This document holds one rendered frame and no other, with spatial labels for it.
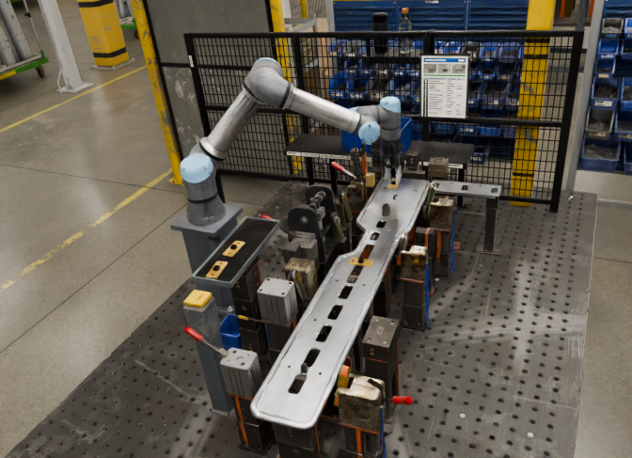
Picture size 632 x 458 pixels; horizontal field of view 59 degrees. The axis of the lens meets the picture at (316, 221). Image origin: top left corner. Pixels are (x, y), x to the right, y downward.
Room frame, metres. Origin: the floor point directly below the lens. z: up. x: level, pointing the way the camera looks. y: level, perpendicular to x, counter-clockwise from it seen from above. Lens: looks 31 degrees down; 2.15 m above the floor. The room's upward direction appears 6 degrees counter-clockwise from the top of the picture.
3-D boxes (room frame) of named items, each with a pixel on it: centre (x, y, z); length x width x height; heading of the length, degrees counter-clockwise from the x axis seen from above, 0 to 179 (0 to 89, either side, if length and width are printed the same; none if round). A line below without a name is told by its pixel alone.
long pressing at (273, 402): (1.60, -0.14, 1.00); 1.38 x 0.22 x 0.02; 156
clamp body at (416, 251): (1.60, -0.33, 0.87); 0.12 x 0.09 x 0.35; 66
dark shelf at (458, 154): (2.52, -0.33, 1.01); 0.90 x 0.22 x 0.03; 66
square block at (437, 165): (2.24, -0.56, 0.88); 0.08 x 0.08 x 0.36; 66
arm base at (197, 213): (1.90, 0.42, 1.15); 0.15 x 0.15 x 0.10
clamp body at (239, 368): (1.15, 0.25, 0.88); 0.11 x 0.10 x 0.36; 66
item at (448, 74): (2.51, -0.65, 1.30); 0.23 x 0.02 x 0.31; 66
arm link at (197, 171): (1.90, 0.42, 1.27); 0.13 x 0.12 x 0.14; 179
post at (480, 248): (2.03, -0.74, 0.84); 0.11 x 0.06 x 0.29; 66
